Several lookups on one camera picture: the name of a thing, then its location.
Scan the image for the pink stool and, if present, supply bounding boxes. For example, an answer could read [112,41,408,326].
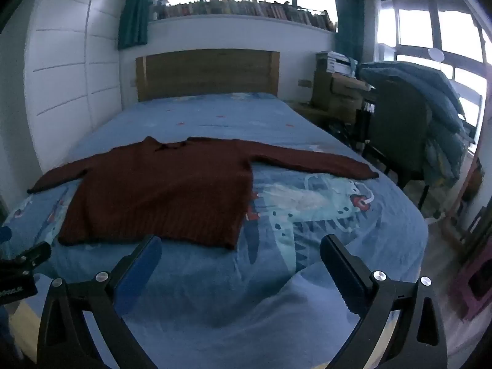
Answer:
[449,246,492,322]

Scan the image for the teal curtain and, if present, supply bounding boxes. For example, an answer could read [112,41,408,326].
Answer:
[333,0,364,64]
[117,0,153,50]

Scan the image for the blue cartoon printed bed sheet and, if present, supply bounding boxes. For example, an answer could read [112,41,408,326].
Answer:
[0,92,430,369]

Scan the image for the row of books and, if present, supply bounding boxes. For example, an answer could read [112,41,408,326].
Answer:
[148,0,339,34]

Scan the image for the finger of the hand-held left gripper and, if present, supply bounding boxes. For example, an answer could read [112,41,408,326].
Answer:
[13,241,52,277]

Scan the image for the wooden headboard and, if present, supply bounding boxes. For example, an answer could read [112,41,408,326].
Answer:
[135,49,281,103]

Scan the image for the dark chair with blue quilt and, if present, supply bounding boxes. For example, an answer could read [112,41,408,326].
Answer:
[357,61,473,190]

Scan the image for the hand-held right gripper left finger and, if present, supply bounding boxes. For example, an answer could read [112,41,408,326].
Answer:
[36,234,163,369]

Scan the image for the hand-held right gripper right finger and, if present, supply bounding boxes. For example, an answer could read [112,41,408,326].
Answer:
[320,234,449,369]

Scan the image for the dark red knit sweater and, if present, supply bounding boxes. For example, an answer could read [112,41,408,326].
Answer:
[27,136,380,250]

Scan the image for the cardboard boxes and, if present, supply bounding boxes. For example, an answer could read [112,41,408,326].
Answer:
[311,51,376,124]

